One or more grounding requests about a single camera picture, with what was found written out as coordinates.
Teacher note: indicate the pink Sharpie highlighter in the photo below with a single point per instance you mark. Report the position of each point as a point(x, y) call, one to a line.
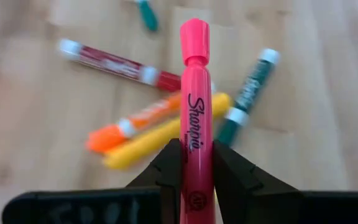
point(196, 93)

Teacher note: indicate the red Expo dry-erase marker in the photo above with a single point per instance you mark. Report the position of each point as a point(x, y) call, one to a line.
point(110, 63)

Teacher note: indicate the green Expo dry-erase marker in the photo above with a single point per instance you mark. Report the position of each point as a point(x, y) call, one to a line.
point(253, 84)
point(148, 17)

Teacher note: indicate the amber Sharpie highlighter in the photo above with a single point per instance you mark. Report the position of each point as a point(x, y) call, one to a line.
point(141, 146)

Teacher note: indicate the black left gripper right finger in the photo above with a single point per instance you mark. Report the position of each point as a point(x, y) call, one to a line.
point(244, 186)

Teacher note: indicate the orange Expo dry-erase marker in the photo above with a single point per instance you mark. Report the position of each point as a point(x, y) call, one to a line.
point(154, 113)

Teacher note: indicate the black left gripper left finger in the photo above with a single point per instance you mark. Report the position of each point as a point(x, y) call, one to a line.
point(169, 174)

